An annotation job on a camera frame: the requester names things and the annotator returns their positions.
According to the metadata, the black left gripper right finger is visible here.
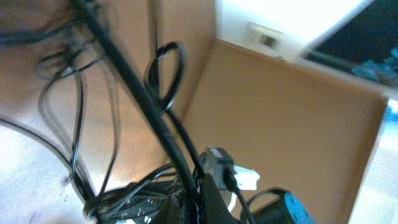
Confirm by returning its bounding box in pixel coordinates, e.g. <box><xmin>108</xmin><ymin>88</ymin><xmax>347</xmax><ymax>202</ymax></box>
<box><xmin>200</xmin><ymin>173</ymin><xmax>238</xmax><ymax>224</ymax></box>

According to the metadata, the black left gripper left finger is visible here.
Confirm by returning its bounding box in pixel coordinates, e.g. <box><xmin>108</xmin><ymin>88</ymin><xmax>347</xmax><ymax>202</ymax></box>
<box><xmin>150</xmin><ymin>184</ymin><xmax>198</xmax><ymax>224</ymax></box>

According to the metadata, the thin black USB cable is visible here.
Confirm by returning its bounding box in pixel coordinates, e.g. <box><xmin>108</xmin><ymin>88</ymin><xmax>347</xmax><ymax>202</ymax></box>
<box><xmin>0</xmin><ymin>18</ymin><xmax>178</xmax><ymax>223</ymax></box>

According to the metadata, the black USB cable thick plug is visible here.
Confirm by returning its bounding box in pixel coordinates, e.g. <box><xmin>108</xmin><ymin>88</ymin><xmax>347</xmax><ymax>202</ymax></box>
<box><xmin>144</xmin><ymin>42</ymin><xmax>204</xmax><ymax>177</ymax></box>

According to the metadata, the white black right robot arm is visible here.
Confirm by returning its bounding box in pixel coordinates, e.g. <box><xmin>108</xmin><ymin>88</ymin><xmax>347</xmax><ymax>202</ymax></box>
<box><xmin>246</xmin><ymin>187</ymin><xmax>316</xmax><ymax>224</ymax></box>

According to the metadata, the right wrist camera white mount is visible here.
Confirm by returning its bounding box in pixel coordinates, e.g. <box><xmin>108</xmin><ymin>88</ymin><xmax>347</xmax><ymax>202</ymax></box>
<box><xmin>200</xmin><ymin>146</ymin><xmax>261</xmax><ymax>190</ymax></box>

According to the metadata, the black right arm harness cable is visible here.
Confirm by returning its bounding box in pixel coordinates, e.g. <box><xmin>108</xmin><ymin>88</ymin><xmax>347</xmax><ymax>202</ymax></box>
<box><xmin>68</xmin><ymin>0</ymin><xmax>200</xmax><ymax>200</ymax></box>

